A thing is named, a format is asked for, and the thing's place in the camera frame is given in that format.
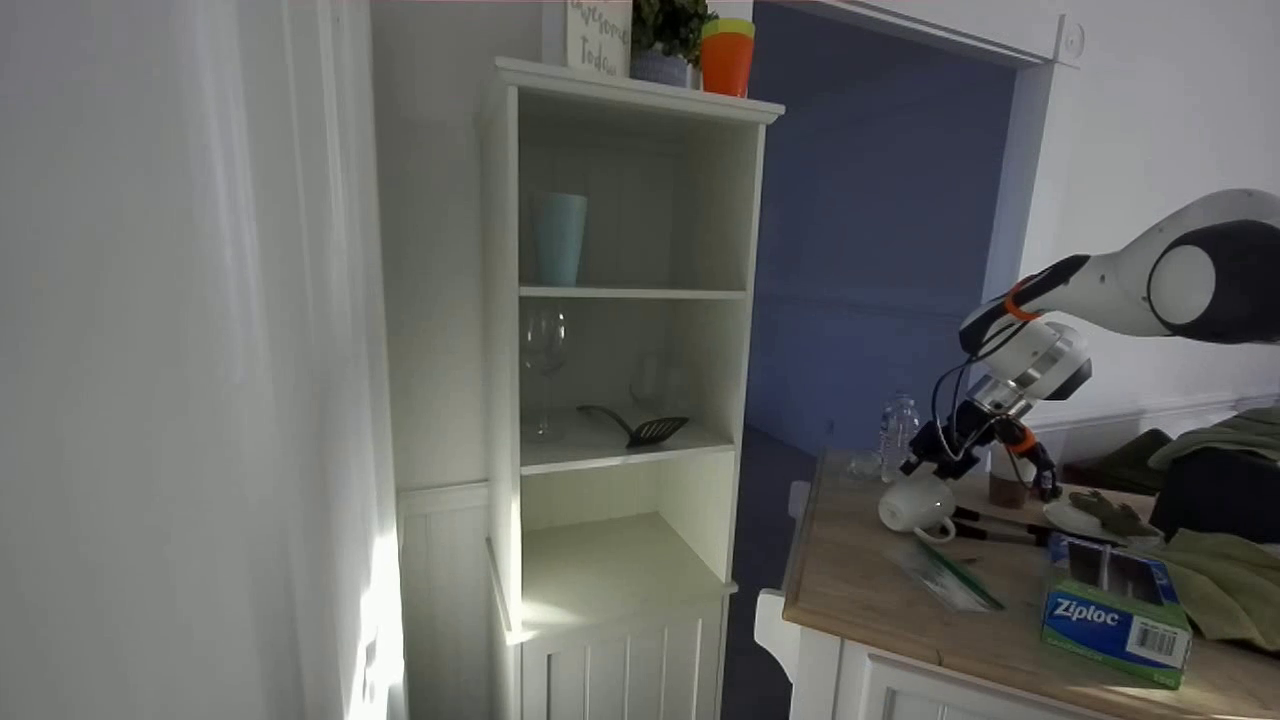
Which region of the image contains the black marker pen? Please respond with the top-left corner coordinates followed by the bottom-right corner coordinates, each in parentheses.
top-left (953, 507), bottom-right (1057, 548)

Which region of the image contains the potted green plant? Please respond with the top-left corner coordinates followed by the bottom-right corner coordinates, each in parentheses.
top-left (630, 0), bottom-right (711, 89)

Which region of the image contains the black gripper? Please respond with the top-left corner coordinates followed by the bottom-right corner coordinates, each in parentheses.
top-left (899, 400), bottom-right (1015, 478)

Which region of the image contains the orange cup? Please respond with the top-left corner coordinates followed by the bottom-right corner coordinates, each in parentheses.
top-left (701, 17), bottom-right (756, 95)

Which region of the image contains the white sign card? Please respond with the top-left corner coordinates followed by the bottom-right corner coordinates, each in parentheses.
top-left (567, 0), bottom-right (630, 77)

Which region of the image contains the clear plastic bottle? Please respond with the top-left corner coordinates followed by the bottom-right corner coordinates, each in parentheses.
top-left (876, 394), bottom-right (919, 485)

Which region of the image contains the black spatula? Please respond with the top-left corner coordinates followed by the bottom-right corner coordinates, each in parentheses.
top-left (575, 402), bottom-right (692, 453)

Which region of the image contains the white shelf cabinet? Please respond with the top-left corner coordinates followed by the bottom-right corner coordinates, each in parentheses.
top-left (484, 58), bottom-right (779, 720)

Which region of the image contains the white ceramic mug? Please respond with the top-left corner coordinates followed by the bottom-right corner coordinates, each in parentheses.
top-left (876, 477), bottom-right (957, 543)

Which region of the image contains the white counter cabinet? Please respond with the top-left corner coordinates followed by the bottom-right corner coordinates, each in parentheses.
top-left (750, 477), bottom-right (1280, 720)

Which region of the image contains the light blue tumbler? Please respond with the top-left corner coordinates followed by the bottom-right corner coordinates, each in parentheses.
top-left (536, 190), bottom-right (588, 283)

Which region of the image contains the green cloth pile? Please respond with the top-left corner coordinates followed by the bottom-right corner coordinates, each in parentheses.
top-left (1067, 406), bottom-right (1280, 653)

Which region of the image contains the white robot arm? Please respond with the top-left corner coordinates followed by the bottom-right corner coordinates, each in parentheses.
top-left (899, 186), bottom-right (1280, 478)

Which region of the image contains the green blue Ziploc box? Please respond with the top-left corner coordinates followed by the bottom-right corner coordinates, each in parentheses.
top-left (1041, 537), bottom-right (1190, 686)

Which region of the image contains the clear wine glass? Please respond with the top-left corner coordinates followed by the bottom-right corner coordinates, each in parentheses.
top-left (525, 303), bottom-right (567, 440)

